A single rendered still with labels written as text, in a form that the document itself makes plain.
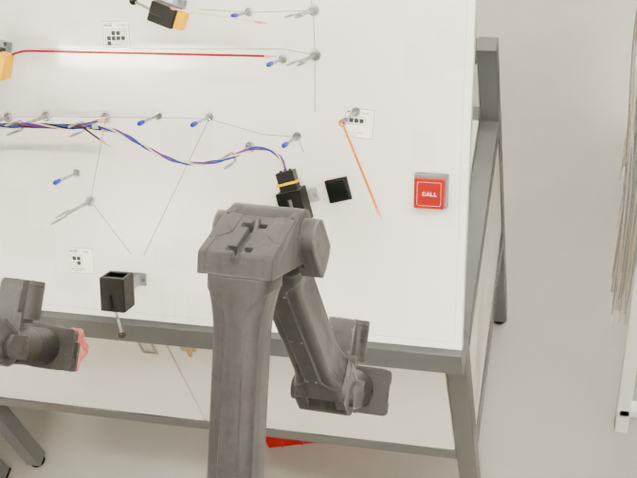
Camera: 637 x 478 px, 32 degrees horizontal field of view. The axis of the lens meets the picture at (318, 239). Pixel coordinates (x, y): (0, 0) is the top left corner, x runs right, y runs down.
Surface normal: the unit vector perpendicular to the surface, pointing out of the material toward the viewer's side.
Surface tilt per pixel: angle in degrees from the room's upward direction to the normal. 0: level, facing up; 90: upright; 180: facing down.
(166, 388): 90
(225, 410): 44
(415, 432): 90
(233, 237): 24
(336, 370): 82
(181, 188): 52
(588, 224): 0
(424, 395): 90
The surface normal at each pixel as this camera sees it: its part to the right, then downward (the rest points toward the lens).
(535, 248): -0.15, -0.58
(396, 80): -0.25, 0.27
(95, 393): -0.20, 0.80
